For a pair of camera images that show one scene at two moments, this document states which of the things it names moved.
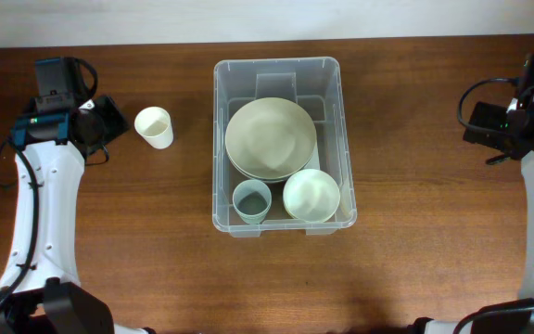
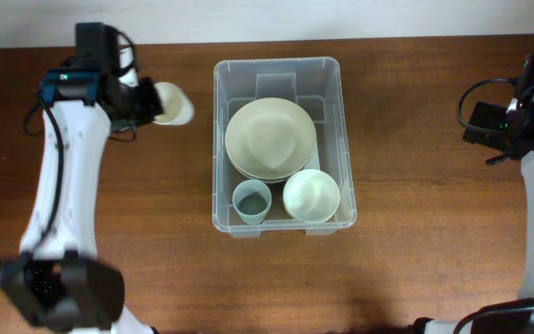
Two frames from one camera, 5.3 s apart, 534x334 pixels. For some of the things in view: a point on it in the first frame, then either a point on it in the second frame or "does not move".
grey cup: x=252 y=199 does not move
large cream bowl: x=268 y=139 does not move
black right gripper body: x=491 y=122 does not move
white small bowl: x=311 y=196 does not move
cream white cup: x=154 y=124 to x=177 y=107
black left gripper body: x=108 y=119 to x=141 y=102
